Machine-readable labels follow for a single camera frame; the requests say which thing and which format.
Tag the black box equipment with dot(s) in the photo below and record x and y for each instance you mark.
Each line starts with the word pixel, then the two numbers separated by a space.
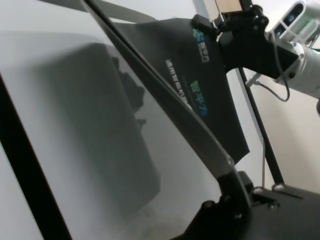
pixel 247 45

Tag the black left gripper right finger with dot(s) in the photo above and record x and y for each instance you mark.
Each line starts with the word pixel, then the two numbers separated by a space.
pixel 260 195

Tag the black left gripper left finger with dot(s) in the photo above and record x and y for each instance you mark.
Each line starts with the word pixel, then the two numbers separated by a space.
pixel 232 190

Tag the black robot print poster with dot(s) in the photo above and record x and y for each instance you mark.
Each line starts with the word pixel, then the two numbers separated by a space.
pixel 212 95

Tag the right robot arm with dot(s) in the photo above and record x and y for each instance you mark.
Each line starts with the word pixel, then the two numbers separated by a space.
pixel 307 72

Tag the tan wooden panel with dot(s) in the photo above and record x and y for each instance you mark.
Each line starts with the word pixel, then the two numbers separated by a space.
pixel 225 7

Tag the thin black tape line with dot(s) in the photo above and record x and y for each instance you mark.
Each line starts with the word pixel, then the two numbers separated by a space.
pixel 263 165

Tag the grey flat band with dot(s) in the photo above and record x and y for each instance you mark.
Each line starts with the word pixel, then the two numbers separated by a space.
pixel 120 12

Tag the black upright post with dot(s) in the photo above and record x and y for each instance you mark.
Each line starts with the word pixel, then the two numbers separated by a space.
pixel 246 4

